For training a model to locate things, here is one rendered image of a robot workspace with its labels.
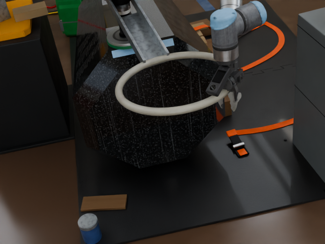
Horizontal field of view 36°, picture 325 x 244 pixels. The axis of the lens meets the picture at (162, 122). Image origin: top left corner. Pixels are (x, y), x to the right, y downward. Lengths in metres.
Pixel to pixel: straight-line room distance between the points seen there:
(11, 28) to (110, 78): 0.83
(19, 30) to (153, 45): 1.04
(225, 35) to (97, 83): 1.00
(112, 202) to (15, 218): 0.56
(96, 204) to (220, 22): 1.45
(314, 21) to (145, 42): 0.83
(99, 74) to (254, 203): 1.05
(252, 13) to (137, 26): 0.73
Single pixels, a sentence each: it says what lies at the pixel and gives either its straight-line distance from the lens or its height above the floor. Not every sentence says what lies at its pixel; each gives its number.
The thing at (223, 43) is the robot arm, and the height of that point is 1.16.
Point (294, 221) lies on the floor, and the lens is 2.66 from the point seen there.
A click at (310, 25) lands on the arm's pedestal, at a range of 2.52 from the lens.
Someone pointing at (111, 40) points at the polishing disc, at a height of 0.85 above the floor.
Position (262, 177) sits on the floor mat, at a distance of 2.84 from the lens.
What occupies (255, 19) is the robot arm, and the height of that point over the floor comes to 1.20.
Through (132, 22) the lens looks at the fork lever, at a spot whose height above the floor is 0.97.
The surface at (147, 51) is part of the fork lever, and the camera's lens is 2.24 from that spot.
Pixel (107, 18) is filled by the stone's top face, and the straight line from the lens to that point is 2.83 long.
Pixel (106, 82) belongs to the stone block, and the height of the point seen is 0.69.
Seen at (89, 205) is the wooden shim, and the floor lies 0.03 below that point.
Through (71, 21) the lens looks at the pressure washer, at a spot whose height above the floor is 0.15.
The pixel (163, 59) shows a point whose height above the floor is 0.92.
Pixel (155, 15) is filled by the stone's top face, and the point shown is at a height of 0.83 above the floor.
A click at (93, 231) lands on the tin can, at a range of 2.59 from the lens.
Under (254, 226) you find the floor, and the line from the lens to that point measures 2.63.
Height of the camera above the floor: 2.01
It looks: 37 degrees down
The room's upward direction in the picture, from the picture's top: 9 degrees counter-clockwise
